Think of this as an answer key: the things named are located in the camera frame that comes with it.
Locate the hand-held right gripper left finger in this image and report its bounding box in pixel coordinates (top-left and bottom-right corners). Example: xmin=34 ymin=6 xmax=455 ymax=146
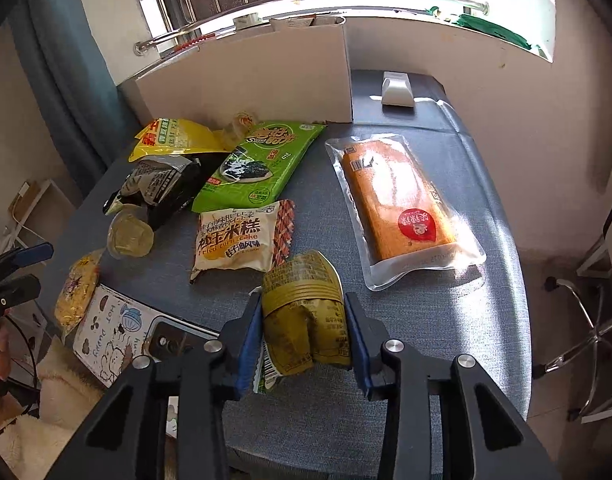
xmin=56 ymin=290 xmax=264 ymax=480

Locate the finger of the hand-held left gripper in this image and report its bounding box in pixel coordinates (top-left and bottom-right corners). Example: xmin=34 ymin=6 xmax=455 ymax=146
xmin=0 ymin=275 xmax=42 ymax=318
xmin=0 ymin=242 xmax=54 ymax=275

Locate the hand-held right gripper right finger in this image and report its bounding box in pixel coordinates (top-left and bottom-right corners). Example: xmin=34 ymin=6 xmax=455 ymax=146
xmin=343 ymin=291 xmax=562 ymax=480

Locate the olive green snack packet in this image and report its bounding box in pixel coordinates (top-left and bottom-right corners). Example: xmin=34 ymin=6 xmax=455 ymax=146
xmin=253 ymin=249 xmax=354 ymax=393

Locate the yellow noodle snack packet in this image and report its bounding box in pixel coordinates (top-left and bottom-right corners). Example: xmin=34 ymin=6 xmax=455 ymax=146
xmin=53 ymin=249 xmax=104 ymax=336

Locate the large clear jelly cup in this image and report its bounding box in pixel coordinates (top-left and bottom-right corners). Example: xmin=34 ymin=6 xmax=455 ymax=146
xmin=107 ymin=208 xmax=154 ymax=259

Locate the white corn cake packet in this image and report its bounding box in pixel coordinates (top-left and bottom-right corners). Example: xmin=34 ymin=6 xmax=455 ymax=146
xmin=190 ymin=199 xmax=296 ymax=285

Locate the smartphone with cartoon case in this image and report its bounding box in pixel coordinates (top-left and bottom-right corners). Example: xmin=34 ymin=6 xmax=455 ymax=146
xmin=72 ymin=284 xmax=221 ymax=436

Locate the white fluffy cloth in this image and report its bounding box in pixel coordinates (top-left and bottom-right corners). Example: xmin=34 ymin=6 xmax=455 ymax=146
xmin=0 ymin=337 xmax=107 ymax=480

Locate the black snack bag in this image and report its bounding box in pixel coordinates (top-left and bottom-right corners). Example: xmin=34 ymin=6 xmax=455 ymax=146
xmin=103 ymin=152 xmax=232 ymax=231

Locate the orange cake roll clear pack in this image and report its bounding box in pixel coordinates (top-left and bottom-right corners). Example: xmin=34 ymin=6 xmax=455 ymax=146
xmin=324 ymin=133 xmax=488 ymax=292

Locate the blue curtain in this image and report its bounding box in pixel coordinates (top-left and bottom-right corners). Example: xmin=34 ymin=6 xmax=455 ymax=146
xmin=8 ymin=0 xmax=142 ymax=186

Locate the green seaweed snack pack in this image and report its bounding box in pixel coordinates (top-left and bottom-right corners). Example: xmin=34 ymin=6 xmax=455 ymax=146
xmin=192 ymin=120 xmax=327 ymax=213

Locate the yellow snack bag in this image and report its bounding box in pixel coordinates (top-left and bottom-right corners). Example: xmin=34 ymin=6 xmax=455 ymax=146
xmin=128 ymin=117 xmax=232 ymax=163

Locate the chrome swivel chair base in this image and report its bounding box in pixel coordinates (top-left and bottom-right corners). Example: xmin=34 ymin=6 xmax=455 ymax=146
xmin=533 ymin=275 xmax=612 ymax=423

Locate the small white box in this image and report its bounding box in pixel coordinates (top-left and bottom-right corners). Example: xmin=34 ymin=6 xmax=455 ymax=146
xmin=381 ymin=72 xmax=416 ymax=108

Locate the white cardboard divider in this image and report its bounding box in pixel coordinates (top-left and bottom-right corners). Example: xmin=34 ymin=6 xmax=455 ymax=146
xmin=118 ymin=22 xmax=354 ymax=123

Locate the green cloth on windowsill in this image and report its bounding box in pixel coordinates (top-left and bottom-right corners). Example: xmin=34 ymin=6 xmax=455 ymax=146
xmin=426 ymin=5 xmax=547 ymax=53

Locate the metal window rail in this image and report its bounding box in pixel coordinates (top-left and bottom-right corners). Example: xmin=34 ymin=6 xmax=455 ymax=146
xmin=133 ymin=0 xmax=489 ymax=56

